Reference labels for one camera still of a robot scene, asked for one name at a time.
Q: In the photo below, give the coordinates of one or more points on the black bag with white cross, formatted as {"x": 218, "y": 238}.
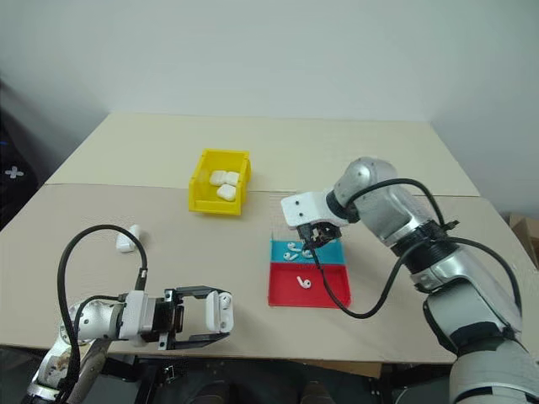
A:
{"x": 21, "y": 185}

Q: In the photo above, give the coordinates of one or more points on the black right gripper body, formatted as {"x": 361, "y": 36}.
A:
{"x": 326, "y": 231}

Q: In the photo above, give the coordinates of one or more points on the yellow plastic bin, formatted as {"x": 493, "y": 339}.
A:
{"x": 202, "y": 204}

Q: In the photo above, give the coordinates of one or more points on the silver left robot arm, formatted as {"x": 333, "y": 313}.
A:
{"x": 90, "y": 320}

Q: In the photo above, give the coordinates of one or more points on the blue plastic tray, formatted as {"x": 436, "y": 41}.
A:
{"x": 332, "y": 254}

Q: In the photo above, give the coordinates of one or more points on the closed white earbud case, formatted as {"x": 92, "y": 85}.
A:
{"x": 234, "y": 177}
{"x": 226, "y": 192}
{"x": 217, "y": 177}

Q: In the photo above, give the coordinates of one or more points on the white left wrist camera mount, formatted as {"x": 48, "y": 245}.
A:
{"x": 134, "y": 315}

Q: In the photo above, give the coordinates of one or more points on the white earbud case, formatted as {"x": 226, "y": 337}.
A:
{"x": 234, "y": 177}
{"x": 212, "y": 313}
{"x": 226, "y": 192}
{"x": 124, "y": 242}
{"x": 217, "y": 177}

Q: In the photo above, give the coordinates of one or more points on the white earbud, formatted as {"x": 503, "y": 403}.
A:
{"x": 291, "y": 246}
{"x": 304, "y": 284}
{"x": 287, "y": 256}
{"x": 307, "y": 253}
{"x": 226, "y": 301}

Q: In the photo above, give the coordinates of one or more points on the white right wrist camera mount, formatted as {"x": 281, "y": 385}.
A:
{"x": 303, "y": 208}

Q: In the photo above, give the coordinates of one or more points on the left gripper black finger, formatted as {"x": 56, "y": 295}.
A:
{"x": 198, "y": 341}
{"x": 198, "y": 291}

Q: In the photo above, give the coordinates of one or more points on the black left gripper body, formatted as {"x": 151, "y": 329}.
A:
{"x": 168, "y": 315}

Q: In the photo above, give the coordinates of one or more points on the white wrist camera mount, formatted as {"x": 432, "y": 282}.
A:
{"x": 303, "y": 208}
{"x": 134, "y": 315}

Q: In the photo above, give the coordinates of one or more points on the small metal latch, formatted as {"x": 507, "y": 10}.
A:
{"x": 169, "y": 373}

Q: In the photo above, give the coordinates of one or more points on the brown cardboard box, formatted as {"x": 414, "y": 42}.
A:
{"x": 526, "y": 235}

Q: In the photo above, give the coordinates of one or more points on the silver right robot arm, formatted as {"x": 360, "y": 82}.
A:
{"x": 471, "y": 303}

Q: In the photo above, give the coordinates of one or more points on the red plastic tray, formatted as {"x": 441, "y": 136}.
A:
{"x": 286, "y": 294}

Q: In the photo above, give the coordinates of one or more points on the black frame under table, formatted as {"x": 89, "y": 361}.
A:
{"x": 261, "y": 379}

